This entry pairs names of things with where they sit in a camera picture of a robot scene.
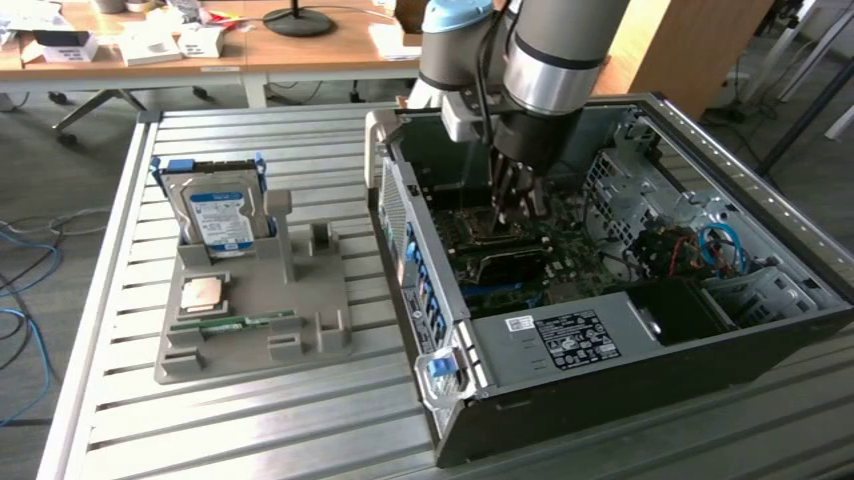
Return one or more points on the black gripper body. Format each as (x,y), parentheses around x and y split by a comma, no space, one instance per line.
(533,137)

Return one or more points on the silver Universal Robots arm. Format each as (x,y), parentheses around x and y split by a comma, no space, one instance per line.
(560,50)

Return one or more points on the metal CPU socket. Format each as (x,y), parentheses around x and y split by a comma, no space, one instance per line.
(473,230)

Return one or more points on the perforated silver disk bay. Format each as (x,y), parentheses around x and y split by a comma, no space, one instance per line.
(620,200)

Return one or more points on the green motherboard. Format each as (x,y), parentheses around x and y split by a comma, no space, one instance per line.
(573,260)

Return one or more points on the blue expansion slot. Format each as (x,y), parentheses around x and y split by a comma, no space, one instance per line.
(493,290)

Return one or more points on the white booklet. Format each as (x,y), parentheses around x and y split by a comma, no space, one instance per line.
(393,42)

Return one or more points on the black floor object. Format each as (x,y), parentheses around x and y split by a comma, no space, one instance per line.
(723,116)

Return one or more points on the wooden cabinet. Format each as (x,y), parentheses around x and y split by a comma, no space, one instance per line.
(700,60)

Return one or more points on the wooden office desk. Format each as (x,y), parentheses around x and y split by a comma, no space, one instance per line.
(200,65)
(353,50)

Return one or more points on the grey power supply unit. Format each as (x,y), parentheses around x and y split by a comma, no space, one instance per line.
(513,360)

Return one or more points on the blue case latch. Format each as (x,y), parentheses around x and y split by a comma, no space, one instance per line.
(440,366)

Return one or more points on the grey parts rack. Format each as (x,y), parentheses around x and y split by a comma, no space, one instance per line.
(267,300)

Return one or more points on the black round lamp base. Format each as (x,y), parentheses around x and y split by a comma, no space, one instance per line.
(296,24)

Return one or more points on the hard disk in blue caddy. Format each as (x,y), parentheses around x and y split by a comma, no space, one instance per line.
(213,215)

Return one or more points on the black open PC case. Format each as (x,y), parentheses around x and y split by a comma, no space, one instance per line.
(600,415)

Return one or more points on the white furniture foot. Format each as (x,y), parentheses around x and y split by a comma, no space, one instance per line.
(840,125)

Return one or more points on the green RAM stick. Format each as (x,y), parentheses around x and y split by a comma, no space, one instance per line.
(233,322)

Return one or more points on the silver CPU chip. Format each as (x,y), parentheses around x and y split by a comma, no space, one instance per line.
(200,294)

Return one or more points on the small white carton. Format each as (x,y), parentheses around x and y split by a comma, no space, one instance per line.
(200,45)

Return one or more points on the flat white box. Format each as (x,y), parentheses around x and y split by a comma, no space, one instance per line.
(149,47)

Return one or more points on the tape roll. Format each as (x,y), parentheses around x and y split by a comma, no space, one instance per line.
(140,6)

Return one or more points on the grey cup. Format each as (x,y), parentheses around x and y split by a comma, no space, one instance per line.
(109,6)

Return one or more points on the open white box black inside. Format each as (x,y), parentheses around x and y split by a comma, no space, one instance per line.
(66,52)

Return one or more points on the pile of papers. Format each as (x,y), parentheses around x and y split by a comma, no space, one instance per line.
(33,17)

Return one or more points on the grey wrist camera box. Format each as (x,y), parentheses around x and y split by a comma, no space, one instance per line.
(463,120)

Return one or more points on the black partition post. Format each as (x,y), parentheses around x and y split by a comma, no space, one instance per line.
(800,125)

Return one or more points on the white desk frame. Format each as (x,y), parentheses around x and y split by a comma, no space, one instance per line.
(816,55)

